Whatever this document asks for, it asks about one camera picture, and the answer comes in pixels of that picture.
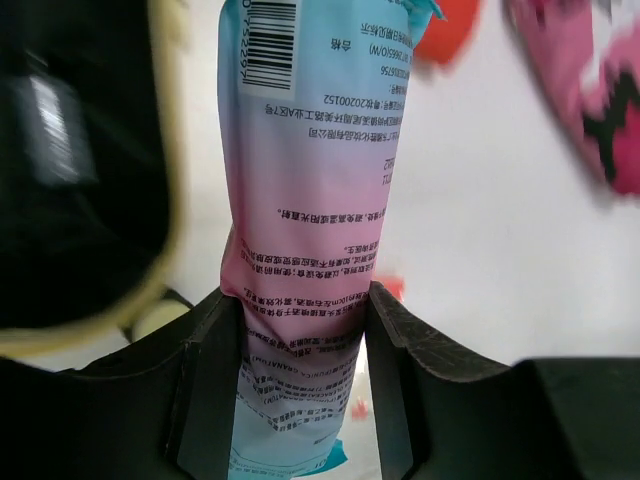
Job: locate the yellow hard-shell suitcase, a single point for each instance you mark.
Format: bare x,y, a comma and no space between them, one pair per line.
92,156

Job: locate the blue pink cosmetic tube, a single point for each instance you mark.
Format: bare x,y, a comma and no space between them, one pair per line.
311,97

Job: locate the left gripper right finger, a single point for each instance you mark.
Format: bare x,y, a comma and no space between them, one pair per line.
443,411

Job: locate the orange white garment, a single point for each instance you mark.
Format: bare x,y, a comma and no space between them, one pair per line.
445,40

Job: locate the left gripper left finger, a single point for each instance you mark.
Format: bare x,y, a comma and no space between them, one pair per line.
160,408

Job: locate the pink camouflage garment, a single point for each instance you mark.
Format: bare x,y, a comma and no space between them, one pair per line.
585,55

